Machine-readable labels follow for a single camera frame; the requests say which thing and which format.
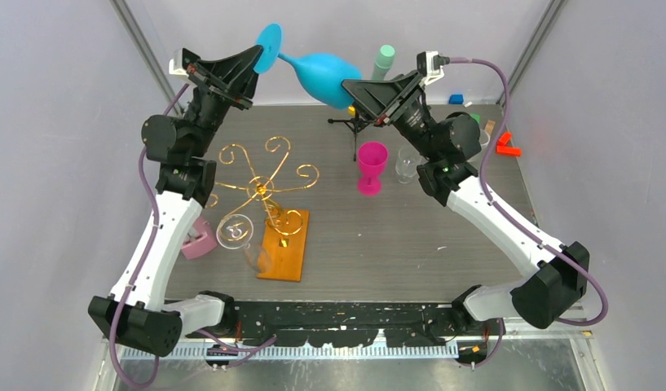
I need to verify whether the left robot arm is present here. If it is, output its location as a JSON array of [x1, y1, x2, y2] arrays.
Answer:
[[88, 45, 265, 357]]

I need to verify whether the tan wooden block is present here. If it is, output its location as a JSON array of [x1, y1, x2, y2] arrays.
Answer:
[[484, 120, 496, 136]]

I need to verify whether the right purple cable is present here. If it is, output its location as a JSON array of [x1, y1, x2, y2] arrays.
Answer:
[[438, 55, 610, 368]]

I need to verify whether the pink wine glass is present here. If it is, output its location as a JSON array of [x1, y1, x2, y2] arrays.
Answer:
[[357, 141, 389, 196]]

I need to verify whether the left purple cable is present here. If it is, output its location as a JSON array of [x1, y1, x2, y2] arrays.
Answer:
[[108, 83, 280, 391]]

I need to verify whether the red plastic block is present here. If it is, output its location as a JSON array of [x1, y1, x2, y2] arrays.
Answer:
[[496, 131, 522, 157]]

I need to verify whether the orange wooden rack base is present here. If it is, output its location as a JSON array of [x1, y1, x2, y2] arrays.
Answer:
[[257, 208, 310, 283]]

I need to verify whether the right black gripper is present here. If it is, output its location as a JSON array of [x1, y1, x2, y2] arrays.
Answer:
[[335, 71, 440, 161]]

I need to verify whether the blue wine glass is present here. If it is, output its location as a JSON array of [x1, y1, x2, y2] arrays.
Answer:
[[254, 23, 362, 109]]

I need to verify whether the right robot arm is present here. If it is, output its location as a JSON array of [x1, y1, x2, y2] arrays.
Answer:
[[341, 71, 589, 335]]

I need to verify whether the blue block by wall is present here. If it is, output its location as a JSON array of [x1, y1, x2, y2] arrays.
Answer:
[[448, 94, 465, 105]]

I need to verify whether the mint green microphone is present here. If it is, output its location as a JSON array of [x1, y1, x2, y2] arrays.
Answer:
[[371, 45, 395, 81]]

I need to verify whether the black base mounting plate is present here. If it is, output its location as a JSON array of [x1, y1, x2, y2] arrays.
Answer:
[[206, 301, 500, 348]]

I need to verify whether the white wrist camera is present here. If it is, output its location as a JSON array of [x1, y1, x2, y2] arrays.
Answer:
[[416, 51, 445, 87], [168, 48, 187, 77]]

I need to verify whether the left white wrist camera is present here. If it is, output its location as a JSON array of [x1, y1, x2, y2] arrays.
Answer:
[[168, 48, 187, 77]]

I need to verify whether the pink metronome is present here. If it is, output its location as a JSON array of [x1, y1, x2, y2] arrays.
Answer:
[[181, 217, 218, 260]]

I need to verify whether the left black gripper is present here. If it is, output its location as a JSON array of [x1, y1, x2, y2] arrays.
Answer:
[[184, 46, 267, 158]]

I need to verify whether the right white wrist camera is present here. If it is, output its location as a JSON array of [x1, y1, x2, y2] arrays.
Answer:
[[416, 51, 445, 87]]

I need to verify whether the gold wire glass rack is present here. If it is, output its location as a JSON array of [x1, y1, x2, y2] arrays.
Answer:
[[214, 136, 320, 239]]

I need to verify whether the purple cable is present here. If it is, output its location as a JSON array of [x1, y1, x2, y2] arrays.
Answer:
[[108, 83, 280, 391], [438, 55, 610, 368]]

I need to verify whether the clear wine glass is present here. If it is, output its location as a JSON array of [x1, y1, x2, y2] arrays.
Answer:
[[216, 213, 273, 274], [395, 146, 423, 184], [472, 130, 491, 162]]

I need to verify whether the black tripod mic stand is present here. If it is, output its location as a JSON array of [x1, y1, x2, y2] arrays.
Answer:
[[327, 106, 373, 162]]

